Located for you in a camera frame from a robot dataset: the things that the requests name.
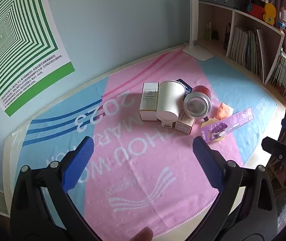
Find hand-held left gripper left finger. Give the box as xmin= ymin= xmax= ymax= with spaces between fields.
xmin=10 ymin=136 xmax=94 ymax=241

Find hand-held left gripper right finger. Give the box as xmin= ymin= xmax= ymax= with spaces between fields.
xmin=192 ymin=136 xmax=279 ymax=241

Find yellow round lid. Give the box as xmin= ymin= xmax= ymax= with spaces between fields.
xmin=200 ymin=119 xmax=227 ymax=142

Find purple toothpaste box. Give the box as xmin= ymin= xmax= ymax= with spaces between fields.
xmin=201 ymin=107 xmax=254 ymax=144

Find orange wrapper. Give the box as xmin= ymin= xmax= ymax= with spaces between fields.
xmin=215 ymin=102 xmax=234 ymax=120

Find red drink can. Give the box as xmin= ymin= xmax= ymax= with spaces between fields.
xmin=184 ymin=85 xmax=212 ymax=119

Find white paper cup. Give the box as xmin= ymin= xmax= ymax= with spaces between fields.
xmin=156 ymin=80 xmax=185 ymax=121

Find dark blue small box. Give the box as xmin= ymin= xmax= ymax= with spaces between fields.
xmin=176 ymin=78 xmax=193 ymax=96

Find tall white carton box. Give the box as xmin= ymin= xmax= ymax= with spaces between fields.
xmin=139 ymin=82 xmax=160 ymax=121

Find person's left hand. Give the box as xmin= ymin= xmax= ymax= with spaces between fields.
xmin=129 ymin=227 xmax=154 ymax=241

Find row of colourful books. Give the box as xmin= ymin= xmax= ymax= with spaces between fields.
xmin=268 ymin=51 xmax=286 ymax=111

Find pink and blue printed towel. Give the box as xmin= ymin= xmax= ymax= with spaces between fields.
xmin=15 ymin=48 xmax=277 ymax=236

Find light wooden shelf unit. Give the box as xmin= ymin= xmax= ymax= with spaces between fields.
xmin=197 ymin=0 xmax=286 ymax=121

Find row of magazines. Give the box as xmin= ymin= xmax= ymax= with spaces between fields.
xmin=227 ymin=26 xmax=265 ymax=77

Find model sailing ship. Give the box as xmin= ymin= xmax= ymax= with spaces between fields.
xmin=277 ymin=6 xmax=286 ymax=29

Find yellow duck toy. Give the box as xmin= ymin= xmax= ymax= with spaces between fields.
xmin=263 ymin=2 xmax=277 ymax=27

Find red toy box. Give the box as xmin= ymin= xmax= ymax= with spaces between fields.
xmin=246 ymin=1 xmax=269 ymax=20

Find green bottle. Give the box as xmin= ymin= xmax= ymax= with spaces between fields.
xmin=205 ymin=22 xmax=213 ymax=41

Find white desk lamp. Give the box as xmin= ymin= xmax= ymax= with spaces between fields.
xmin=182 ymin=0 xmax=217 ymax=61

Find green striped wall poster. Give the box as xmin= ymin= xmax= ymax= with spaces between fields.
xmin=0 ymin=0 xmax=76 ymax=117

